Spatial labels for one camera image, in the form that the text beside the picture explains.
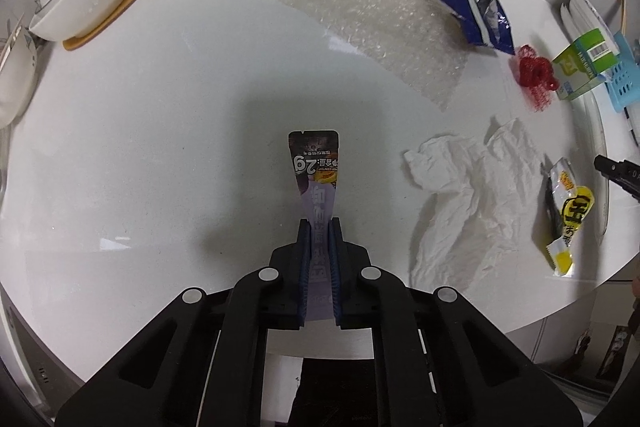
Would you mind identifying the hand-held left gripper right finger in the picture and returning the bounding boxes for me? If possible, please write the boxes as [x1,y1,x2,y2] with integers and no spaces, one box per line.
[327,217,583,427]

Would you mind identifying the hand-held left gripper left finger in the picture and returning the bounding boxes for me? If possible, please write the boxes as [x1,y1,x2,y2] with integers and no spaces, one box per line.
[54,218,311,427]

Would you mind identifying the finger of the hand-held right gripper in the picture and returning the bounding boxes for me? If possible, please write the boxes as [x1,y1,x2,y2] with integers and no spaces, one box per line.
[594,154,640,204]

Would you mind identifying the yellow snack wrapper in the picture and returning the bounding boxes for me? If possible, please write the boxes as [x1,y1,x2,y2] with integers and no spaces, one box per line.
[544,156,597,278]

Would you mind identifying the purple snack wrapper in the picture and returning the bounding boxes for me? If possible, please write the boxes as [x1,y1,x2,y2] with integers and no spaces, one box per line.
[288,130,343,323]

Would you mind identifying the blue snack wrapper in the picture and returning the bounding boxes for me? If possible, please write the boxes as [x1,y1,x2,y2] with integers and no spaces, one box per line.
[427,0,516,56]

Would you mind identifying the blue plastic utensil basket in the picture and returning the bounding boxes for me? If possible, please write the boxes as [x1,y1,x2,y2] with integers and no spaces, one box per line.
[602,32,640,112]

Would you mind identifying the green white carton box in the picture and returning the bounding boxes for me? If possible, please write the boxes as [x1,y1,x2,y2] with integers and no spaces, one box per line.
[552,28,621,102]

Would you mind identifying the crumpled white tissue paper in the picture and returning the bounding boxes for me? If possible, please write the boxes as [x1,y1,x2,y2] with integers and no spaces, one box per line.
[404,117,553,290]

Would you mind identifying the white plate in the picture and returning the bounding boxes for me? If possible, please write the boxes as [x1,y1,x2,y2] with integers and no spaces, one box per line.
[560,0,618,42]

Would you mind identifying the clear bubble wrap sheet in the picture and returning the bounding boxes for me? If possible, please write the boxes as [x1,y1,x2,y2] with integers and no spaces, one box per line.
[275,0,488,114]

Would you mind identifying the small white lidded bowl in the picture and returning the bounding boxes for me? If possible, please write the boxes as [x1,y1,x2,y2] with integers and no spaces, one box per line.
[0,24,40,130]

